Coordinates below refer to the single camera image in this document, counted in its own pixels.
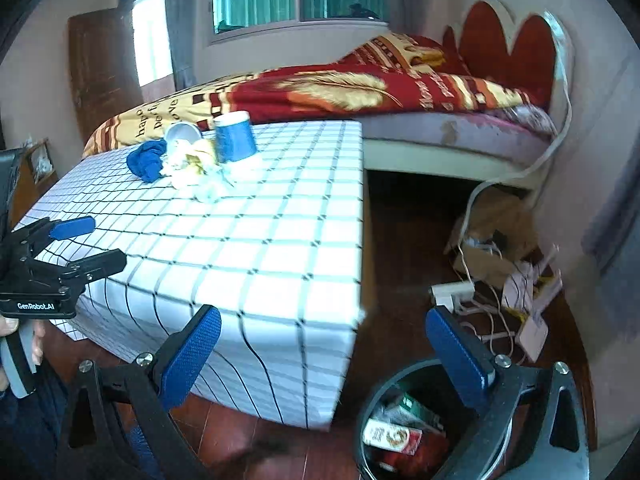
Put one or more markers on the blue cloth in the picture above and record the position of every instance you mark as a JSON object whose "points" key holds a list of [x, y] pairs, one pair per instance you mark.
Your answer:
{"points": [[145, 160]]}

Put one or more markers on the floral pillow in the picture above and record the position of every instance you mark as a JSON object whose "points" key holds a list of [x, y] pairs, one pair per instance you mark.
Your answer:
{"points": [[535, 120]]}

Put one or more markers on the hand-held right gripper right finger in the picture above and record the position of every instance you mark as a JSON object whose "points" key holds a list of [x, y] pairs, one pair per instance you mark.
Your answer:
{"points": [[460, 360]]}

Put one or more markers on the person's left hand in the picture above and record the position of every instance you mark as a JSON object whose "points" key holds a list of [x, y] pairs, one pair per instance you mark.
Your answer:
{"points": [[38, 347]]}

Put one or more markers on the purple bed sheet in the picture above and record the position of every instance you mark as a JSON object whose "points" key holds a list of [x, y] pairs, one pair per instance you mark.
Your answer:
{"points": [[450, 132]]}

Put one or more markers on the white bed red headboard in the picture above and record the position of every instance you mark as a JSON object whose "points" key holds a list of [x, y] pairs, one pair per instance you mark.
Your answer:
{"points": [[495, 35]]}

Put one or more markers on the white power strip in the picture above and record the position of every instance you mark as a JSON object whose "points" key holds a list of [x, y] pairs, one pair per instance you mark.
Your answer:
{"points": [[452, 292]]}

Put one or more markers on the black power adapter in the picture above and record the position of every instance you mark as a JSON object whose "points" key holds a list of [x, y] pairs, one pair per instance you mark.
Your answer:
{"points": [[500, 238]]}

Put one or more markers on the white checked tablecloth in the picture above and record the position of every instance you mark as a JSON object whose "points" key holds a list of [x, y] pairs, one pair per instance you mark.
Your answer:
{"points": [[225, 240]]}

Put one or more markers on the small white cup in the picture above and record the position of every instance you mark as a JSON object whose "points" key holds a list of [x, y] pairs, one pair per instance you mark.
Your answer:
{"points": [[182, 135]]}

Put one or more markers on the person's blue trousers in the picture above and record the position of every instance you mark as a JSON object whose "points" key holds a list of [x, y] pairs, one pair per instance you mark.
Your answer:
{"points": [[30, 435]]}

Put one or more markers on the yellow wrapper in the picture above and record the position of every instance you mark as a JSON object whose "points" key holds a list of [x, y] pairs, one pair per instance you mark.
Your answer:
{"points": [[202, 152]]}

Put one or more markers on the black trash bin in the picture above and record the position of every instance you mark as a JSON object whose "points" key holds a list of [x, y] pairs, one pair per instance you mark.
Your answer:
{"points": [[395, 385]]}

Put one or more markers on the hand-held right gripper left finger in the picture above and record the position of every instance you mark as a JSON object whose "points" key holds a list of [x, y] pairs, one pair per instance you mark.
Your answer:
{"points": [[190, 355]]}

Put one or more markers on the blue paper cup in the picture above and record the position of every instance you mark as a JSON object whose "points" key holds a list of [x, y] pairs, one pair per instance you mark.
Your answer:
{"points": [[235, 140]]}

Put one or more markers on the brown wooden door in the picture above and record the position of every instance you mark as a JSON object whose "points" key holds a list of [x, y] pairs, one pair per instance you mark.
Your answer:
{"points": [[100, 70]]}

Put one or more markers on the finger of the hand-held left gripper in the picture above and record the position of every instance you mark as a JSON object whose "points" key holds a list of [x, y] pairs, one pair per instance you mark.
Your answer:
{"points": [[72, 227], [100, 262]]}

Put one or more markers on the green white carton box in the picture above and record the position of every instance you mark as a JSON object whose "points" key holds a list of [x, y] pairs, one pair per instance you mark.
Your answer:
{"points": [[415, 407]]}

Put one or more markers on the red white carton box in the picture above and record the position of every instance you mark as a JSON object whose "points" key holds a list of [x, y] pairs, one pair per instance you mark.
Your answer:
{"points": [[390, 435]]}

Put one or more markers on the red yellow printed blanket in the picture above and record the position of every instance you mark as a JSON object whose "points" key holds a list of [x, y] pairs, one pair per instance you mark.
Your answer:
{"points": [[310, 90]]}

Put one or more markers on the wooden side cabinet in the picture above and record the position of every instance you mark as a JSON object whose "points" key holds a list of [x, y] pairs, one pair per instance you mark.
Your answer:
{"points": [[42, 187]]}

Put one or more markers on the white router with antennas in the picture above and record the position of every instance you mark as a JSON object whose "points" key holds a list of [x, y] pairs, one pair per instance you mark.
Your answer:
{"points": [[532, 332]]}

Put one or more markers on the brown cardboard box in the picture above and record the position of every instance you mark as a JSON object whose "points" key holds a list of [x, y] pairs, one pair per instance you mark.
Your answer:
{"points": [[500, 215]]}

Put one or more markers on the small bright window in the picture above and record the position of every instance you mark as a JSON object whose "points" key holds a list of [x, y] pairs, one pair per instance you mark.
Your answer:
{"points": [[150, 35]]}

